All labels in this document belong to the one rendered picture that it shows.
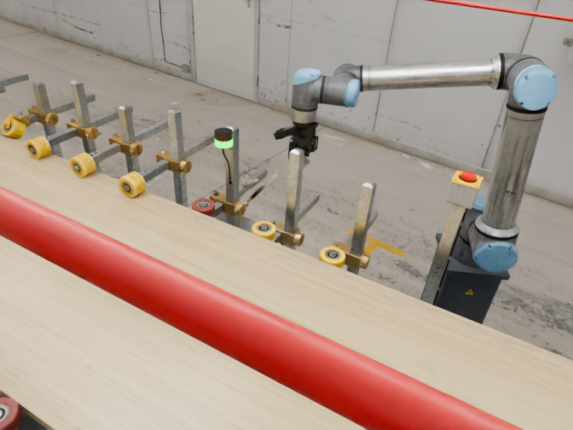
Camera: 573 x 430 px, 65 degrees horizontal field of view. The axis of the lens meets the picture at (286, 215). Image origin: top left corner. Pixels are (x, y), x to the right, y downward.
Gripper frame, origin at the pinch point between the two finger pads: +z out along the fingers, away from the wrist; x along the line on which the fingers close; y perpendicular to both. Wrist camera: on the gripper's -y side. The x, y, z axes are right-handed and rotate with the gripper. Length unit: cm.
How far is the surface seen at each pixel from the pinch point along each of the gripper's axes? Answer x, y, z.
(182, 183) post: -17.2, -39.4, 11.2
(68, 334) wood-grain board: -92, -14, 8
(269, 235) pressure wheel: -31.2, 8.0, 7.7
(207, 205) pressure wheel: -28.0, -19.1, 7.7
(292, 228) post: -18.8, 10.0, 11.8
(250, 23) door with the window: 270, -187, 19
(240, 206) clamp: -17.8, -11.8, 11.4
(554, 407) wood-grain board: -52, 94, 8
